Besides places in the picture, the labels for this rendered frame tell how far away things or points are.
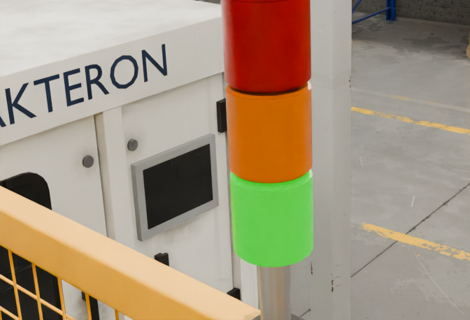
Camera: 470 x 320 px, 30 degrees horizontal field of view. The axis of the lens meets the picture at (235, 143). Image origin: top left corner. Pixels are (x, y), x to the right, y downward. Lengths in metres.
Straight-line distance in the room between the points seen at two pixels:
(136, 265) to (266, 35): 0.26
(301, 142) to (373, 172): 5.63
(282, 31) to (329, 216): 2.91
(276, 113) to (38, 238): 0.32
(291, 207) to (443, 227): 4.90
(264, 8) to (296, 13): 0.02
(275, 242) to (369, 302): 4.11
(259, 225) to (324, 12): 2.62
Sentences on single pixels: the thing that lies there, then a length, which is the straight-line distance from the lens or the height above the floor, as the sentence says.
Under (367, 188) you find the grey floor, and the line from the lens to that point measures 5.88.
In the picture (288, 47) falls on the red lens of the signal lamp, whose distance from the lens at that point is 0.48.
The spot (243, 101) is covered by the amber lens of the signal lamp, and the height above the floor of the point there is 2.27.
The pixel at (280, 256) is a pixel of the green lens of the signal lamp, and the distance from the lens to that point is 0.53.
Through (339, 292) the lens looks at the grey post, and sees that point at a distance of 3.56.
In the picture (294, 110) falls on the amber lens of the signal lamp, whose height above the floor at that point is 2.26.
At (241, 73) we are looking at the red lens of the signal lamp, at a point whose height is 2.28.
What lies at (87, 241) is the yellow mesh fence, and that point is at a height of 2.10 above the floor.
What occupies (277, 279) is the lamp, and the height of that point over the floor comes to 2.14.
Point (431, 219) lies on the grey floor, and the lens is 5.49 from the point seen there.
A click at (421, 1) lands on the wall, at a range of 10.34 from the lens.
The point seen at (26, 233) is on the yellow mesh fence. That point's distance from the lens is 0.77.
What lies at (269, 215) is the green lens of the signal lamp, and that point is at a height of 2.20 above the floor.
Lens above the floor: 2.42
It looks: 21 degrees down
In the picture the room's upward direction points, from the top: 3 degrees counter-clockwise
